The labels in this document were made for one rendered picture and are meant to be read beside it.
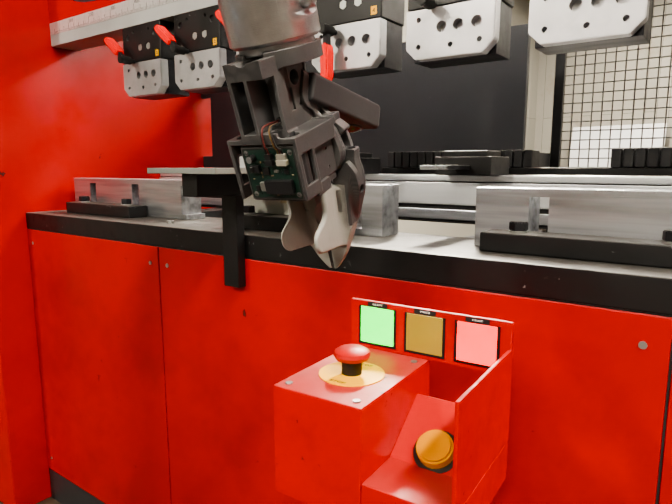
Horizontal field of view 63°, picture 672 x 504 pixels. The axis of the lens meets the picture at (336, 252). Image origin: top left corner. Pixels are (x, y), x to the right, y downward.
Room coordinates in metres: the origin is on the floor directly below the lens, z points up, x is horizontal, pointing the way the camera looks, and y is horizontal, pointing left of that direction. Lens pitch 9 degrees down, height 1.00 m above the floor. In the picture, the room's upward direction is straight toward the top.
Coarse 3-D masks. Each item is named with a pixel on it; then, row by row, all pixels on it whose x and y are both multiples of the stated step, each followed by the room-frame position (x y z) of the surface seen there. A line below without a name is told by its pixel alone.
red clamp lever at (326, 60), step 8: (320, 24) 1.00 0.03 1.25; (320, 32) 1.00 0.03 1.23; (328, 32) 1.00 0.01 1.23; (336, 32) 1.03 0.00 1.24; (328, 40) 1.01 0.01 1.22; (328, 48) 1.00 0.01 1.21; (320, 56) 1.01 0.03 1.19; (328, 56) 1.00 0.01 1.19; (320, 64) 1.01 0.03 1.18; (328, 64) 1.00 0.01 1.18; (320, 72) 1.01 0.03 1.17; (328, 72) 1.00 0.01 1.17
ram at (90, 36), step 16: (48, 0) 1.62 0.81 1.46; (64, 0) 1.57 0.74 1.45; (112, 0) 1.44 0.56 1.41; (192, 0) 1.26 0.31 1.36; (208, 0) 1.23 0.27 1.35; (64, 16) 1.58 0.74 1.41; (128, 16) 1.40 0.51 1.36; (144, 16) 1.37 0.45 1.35; (160, 16) 1.33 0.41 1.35; (64, 32) 1.58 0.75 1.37; (80, 32) 1.53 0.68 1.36; (96, 32) 1.49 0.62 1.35; (112, 32) 1.46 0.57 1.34; (64, 48) 1.65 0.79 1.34; (80, 48) 1.65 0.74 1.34
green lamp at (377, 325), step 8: (368, 312) 0.65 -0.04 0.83; (376, 312) 0.64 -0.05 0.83; (384, 312) 0.64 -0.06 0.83; (392, 312) 0.63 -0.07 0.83; (368, 320) 0.65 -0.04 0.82; (376, 320) 0.64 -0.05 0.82; (384, 320) 0.64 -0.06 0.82; (392, 320) 0.63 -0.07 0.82; (368, 328) 0.65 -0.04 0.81; (376, 328) 0.64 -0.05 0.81; (384, 328) 0.64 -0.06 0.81; (392, 328) 0.63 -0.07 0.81; (368, 336) 0.65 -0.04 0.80; (376, 336) 0.64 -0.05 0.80; (384, 336) 0.64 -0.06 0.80; (392, 336) 0.63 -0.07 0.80; (384, 344) 0.64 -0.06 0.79; (392, 344) 0.63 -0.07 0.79
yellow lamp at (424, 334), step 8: (408, 320) 0.62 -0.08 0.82; (416, 320) 0.61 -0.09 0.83; (424, 320) 0.61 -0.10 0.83; (432, 320) 0.60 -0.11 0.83; (440, 320) 0.60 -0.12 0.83; (408, 328) 0.62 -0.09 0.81; (416, 328) 0.61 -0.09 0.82; (424, 328) 0.61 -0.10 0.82; (432, 328) 0.60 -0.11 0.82; (440, 328) 0.60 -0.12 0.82; (408, 336) 0.62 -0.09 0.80; (416, 336) 0.61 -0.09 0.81; (424, 336) 0.61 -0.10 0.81; (432, 336) 0.60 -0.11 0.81; (440, 336) 0.60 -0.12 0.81; (408, 344) 0.62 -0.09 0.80; (416, 344) 0.61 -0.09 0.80; (424, 344) 0.61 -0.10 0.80; (432, 344) 0.60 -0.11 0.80; (440, 344) 0.60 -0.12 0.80; (424, 352) 0.61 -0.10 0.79; (432, 352) 0.60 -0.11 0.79; (440, 352) 0.60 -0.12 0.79
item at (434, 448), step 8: (432, 432) 0.52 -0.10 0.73; (440, 432) 0.52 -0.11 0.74; (424, 440) 0.52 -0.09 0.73; (432, 440) 0.51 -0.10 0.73; (440, 440) 0.51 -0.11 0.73; (448, 440) 0.51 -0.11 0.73; (416, 448) 0.52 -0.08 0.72; (424, 448) 0.51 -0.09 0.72; (432, 448) 0.51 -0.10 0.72; (440, 448) 0.51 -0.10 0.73; (448, 448) 0.50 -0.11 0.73; (424, 456) 0.50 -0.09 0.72; (432, 456) 0.50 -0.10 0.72; (440, 456) 0.50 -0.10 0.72; (448, 456) 0.50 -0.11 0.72; (424, 464) 0.50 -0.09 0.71; (432, 464) 0.50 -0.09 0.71; (440, 464) 0.50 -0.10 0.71
